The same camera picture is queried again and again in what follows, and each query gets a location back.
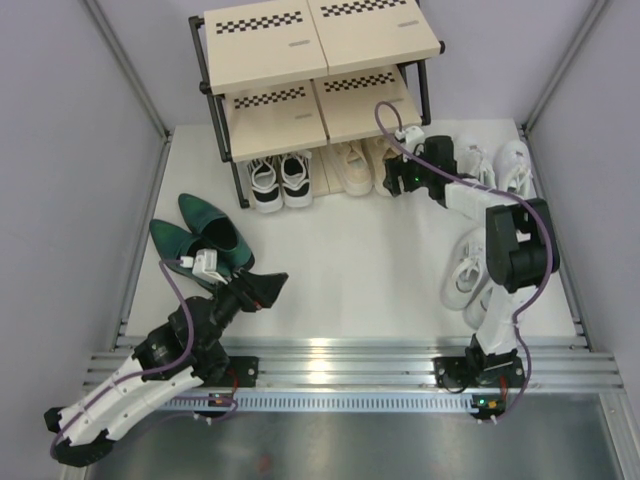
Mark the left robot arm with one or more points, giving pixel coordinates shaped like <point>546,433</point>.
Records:
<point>183,353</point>

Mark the white sneaker back right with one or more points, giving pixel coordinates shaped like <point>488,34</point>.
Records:
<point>512,166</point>

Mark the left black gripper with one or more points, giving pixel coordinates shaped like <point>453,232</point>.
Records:
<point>252,290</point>

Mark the beige three-tier shoe shelf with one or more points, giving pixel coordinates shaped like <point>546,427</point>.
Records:
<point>280,76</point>

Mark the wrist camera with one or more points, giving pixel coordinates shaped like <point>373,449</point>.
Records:
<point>410,137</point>
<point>203,265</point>

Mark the aluminium corner post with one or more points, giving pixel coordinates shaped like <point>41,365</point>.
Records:
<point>592,17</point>
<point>112,42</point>

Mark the green pointed shoe right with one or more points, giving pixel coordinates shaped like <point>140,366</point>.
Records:
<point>217,229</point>

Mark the green pointed shoe left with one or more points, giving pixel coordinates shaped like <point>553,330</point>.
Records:
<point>172,243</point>

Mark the white sneaker back left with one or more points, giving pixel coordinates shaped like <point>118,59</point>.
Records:
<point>473,160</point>

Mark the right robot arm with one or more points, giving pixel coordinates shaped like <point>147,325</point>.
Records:
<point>496,271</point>

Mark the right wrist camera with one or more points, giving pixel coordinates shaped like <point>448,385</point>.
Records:
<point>410,137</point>

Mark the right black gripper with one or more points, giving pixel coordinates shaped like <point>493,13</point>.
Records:
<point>395,169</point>

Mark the right aluminium corner post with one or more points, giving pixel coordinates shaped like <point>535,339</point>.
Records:
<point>592,17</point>

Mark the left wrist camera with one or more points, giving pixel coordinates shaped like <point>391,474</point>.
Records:
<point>203,265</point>

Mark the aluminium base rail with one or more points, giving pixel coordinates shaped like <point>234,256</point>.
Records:
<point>559,365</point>

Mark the slotted cable duct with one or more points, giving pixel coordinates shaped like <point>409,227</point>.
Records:
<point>419,401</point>

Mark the black white sneaker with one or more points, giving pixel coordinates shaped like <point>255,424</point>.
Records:
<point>264,184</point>
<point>295,173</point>

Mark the white sneaker front left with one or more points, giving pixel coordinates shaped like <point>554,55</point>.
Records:
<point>466,271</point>

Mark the green pointed shoe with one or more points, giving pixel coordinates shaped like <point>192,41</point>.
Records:
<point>217,229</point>
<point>172,243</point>

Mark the beige lace sneaker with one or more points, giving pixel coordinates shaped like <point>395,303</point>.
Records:
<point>351,166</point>
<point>377,150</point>

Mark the white sneaker front right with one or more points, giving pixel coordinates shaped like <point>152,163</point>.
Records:
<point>475,312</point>

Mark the left aluminium corner post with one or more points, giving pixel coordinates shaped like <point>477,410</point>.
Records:
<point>112,42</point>

